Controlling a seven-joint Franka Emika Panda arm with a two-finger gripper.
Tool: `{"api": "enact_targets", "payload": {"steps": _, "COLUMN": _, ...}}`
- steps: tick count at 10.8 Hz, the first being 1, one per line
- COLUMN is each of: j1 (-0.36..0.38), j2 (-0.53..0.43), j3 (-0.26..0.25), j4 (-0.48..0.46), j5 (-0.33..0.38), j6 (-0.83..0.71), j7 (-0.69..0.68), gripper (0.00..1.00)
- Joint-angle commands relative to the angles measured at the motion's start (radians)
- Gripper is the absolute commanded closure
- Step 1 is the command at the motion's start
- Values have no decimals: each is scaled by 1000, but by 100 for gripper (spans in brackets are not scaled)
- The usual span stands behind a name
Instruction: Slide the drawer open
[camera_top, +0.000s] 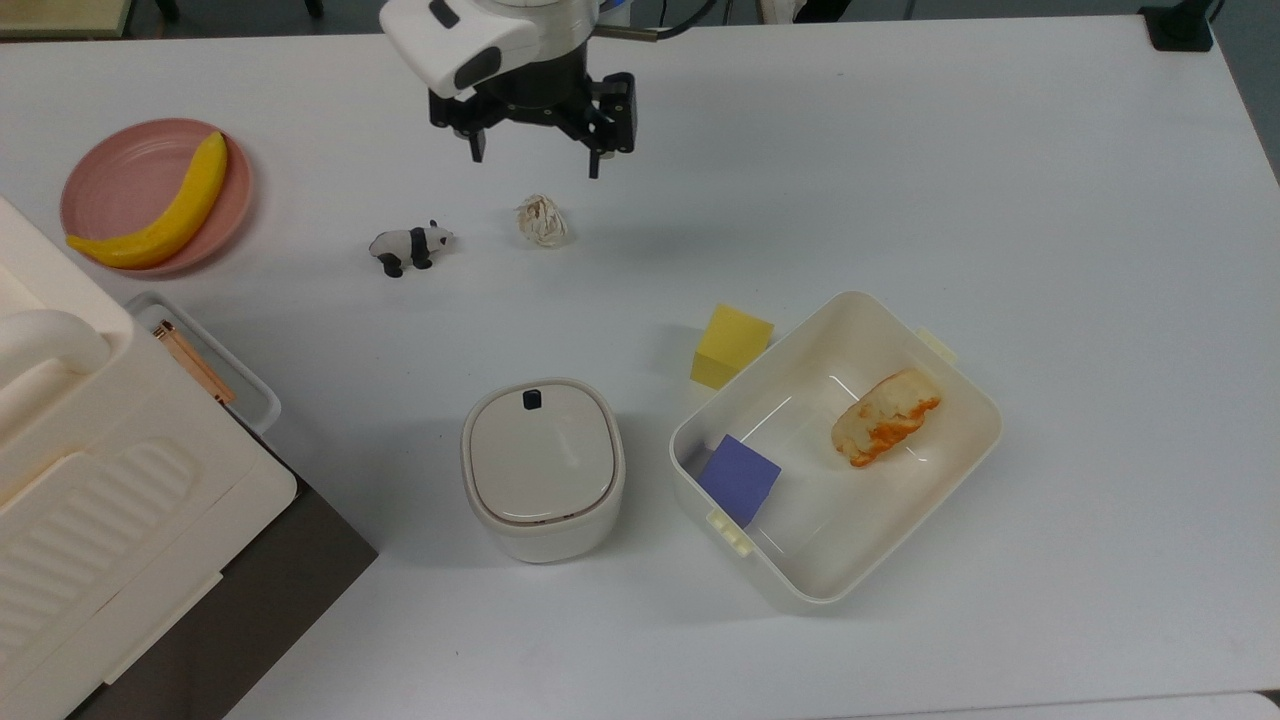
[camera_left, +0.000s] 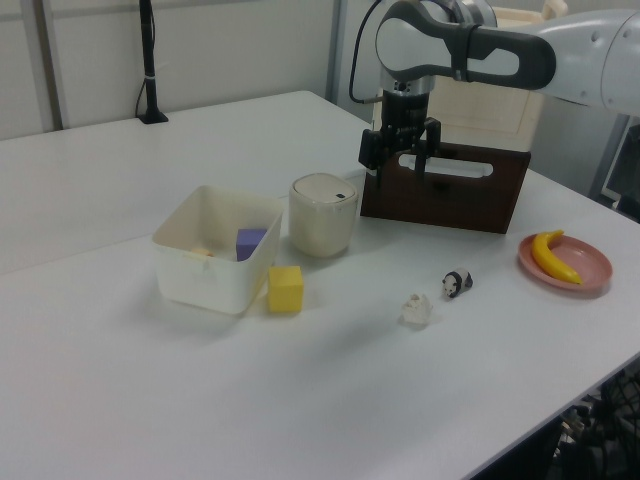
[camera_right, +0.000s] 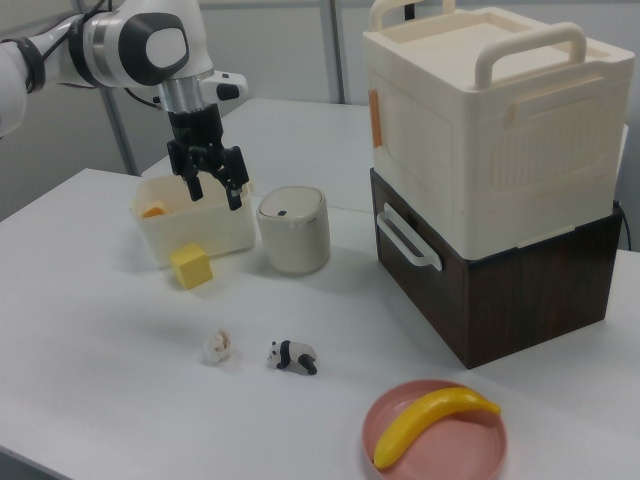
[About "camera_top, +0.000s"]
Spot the wooden side table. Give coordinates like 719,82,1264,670
0,0,135,40

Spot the clear tray with pen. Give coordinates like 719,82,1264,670
124,291,282,437

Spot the orange sticks bundle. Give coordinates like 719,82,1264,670
153,320,238,406

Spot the purple foam cube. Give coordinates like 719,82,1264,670
696,434,783,529

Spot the white lidded round container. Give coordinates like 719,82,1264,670
460,377,627,564

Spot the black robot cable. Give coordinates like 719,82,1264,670
598,0,718,43

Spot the pink round plate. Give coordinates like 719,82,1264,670
59,118,255,278

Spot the yellow foam cube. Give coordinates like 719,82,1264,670
689,304,776,392

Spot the black table clamp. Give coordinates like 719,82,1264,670
1138,0,1217,54

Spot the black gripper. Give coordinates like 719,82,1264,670
429,48,638,180

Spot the yellow banana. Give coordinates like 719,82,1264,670
66,131,229,270

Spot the white open plastic box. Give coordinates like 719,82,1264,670
668,290,1004,607

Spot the dark base board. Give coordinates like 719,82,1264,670
66,478,380,720

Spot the cream plastic appliance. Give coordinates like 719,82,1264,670
0,195,299,720

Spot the crumpled paper ball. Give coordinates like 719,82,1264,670
515,194,570,250

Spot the panda toy figure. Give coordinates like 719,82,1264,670
368,220,456,279

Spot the orange glazed bread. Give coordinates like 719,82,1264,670
831,367,943,469

